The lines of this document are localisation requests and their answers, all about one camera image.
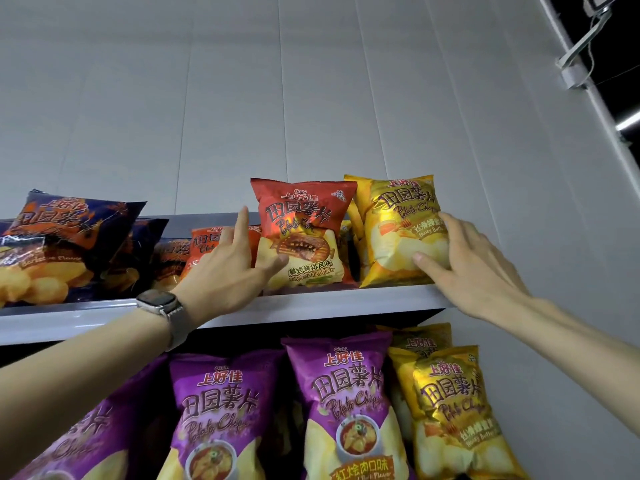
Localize person's right hand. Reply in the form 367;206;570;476
412;212;533;323

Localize person's left hand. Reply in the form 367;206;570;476
172;205;290;329

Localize orange tomato chips snack bag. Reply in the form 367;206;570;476
179;225;263;281

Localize dark orange print snack bag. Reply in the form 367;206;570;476
151;238;195;291

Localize large golden yellow snack bag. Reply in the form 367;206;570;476
387;346;532;480
375;323;453;361

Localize tall golden chips snack bag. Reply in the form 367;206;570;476
343;174;452;289
343;199;367;281

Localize red steak flavour chip bag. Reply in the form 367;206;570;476
249;178;359;295

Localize grey store shelving unit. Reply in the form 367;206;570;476
0;212;453;480

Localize huge purple yellow snack bag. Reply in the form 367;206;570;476
156;349;287;480
281;331;417;480
9;353;172;480

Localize person's left forearm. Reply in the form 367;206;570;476
0;314;173;480

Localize person's right forearm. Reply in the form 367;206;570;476
495;294;640;438

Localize smartwatch with grey band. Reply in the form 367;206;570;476
135;289;191;351

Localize white security camera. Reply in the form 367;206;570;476
555;0;621;91

